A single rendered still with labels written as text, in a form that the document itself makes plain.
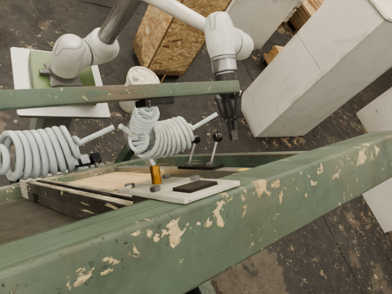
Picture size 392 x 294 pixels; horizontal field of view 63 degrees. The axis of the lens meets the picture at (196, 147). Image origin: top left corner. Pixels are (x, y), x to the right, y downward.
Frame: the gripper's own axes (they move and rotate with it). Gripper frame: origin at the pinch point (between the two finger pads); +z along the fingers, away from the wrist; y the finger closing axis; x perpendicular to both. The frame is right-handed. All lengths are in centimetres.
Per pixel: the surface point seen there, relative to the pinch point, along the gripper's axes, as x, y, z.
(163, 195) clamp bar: 61, -45, 5
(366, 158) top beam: 13, -51, 8
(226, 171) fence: 15.5, -9.9, 11.8
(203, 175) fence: 15.5, 1.0, 13.2
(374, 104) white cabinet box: -469, 136, 6
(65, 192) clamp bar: 59, 6, 9
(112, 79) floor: -61, 214, -59
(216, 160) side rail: -8.6, 20.3, 12.5
